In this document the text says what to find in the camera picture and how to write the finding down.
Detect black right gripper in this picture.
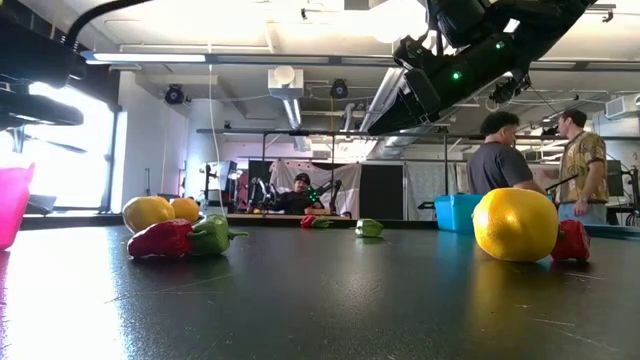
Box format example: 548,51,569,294
367,32,531,136

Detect pink plastic basket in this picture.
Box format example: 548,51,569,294
0,162,36,251

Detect yellow lemon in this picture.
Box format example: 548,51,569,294
471,187,560,263
122,195,177,235

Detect orange fruit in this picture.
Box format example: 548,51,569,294
168,197,201,224

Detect white ceiling pipes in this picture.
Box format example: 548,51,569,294
358,67,407,134

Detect black ceiling speaker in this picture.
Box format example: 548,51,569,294
164,83,187,106
329,77,350,100

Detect white patterned curtain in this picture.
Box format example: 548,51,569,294
404,162,470,209

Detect black panel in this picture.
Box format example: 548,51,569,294
359,163,405,221

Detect grey laptop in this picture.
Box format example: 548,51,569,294
27,193,58,216

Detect white cloth backdrop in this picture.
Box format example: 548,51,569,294
268,159,363,220

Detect person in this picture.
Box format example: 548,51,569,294
542,108,610,225
272,172,326,216
466,110,547,196

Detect blue plastic basket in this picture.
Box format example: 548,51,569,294
433,193,560,234

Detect white tube light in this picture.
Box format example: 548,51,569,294
82,51,207,64

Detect white ceiling unit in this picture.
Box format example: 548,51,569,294
267,64,305,100

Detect black computer monitor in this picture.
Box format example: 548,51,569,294
606,159,625,197

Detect silver round air duct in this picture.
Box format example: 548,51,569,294
372,99,494,161

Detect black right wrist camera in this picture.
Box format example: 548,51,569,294
392,34,441,71

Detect black window post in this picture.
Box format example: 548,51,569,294
101,104,121,215

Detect black overhead camera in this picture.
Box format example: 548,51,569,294
488,74,532,105

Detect black camera cable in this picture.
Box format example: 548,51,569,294
63,0,154,49

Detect black background rig frame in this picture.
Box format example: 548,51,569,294
195,127,640,197

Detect black table edge rail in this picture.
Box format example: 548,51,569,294
19,212,640,240

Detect grey overhead frame beam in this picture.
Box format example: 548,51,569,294
79,49,640,71

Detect white wall vent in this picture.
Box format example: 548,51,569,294
603,94,640,120

